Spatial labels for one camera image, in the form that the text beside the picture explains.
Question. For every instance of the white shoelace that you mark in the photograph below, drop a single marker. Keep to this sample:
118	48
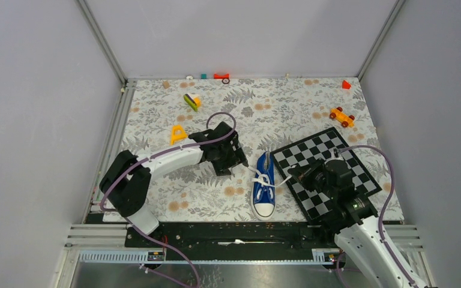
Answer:
264	188

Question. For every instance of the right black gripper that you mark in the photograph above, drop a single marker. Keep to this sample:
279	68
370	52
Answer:
302	173

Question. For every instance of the black white chessboard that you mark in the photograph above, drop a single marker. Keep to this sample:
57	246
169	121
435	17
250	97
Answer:
309	149

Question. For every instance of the floral patterned mat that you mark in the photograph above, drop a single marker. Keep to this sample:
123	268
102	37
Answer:
269	113

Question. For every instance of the red triangular block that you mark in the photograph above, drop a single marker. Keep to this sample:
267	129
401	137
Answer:
346	85

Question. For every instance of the red block at wall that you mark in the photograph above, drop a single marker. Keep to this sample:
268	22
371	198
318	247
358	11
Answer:
221	76

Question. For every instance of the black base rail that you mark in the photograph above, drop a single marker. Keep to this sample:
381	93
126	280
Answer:
234	241

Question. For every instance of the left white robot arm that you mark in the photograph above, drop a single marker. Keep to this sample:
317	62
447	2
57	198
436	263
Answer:
126	182

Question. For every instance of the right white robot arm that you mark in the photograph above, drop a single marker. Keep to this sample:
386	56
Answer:
354	224

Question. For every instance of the stacked toy bricks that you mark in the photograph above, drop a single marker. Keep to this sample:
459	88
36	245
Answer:
193	100

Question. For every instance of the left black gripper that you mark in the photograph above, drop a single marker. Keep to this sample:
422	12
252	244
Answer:
236	158

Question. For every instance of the yellow plastic triangle toy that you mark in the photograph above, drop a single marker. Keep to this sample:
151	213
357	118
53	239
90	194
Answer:
177	134

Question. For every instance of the blue canvas sneaker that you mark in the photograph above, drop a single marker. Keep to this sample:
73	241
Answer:
264	211

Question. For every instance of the orange toy car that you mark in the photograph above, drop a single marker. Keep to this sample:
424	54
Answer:
339	115

